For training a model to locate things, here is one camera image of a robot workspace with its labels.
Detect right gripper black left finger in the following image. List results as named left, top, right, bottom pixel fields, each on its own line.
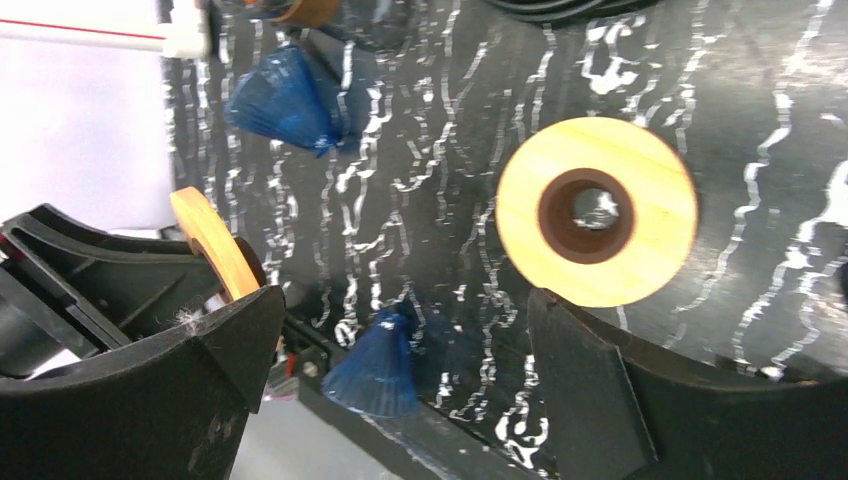
left=1, top=286, right=286, bottom=479

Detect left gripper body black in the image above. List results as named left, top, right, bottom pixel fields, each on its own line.
left=1, top=260, right=100, bottom=378

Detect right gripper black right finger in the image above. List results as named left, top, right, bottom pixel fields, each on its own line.
left=527, top=288, right=847, bottom=479

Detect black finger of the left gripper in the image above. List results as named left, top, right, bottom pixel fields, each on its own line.
left=3, top=204, right=222, bottom=348

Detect orange wooden dripper ring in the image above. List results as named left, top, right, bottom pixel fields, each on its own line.
left=170, top=186, right=268, bottom=304

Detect yellow wooden dripper ring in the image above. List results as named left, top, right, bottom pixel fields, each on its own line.
left=495, top=116, right=700, bottom=309

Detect blue plastic dripper cone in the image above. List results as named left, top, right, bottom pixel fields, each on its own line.
left=224, top=45, right=342, bottom=157

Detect glass carafe with brown collar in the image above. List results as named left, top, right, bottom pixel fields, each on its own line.
left=271, top=0, right=341, bottom=28

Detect white pvc pipe frame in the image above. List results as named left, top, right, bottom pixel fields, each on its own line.
left=1, top=1, right=214, bottom=59

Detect coiled black cables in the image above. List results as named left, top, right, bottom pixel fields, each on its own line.
left=483, top=0, right=664, bottom=28

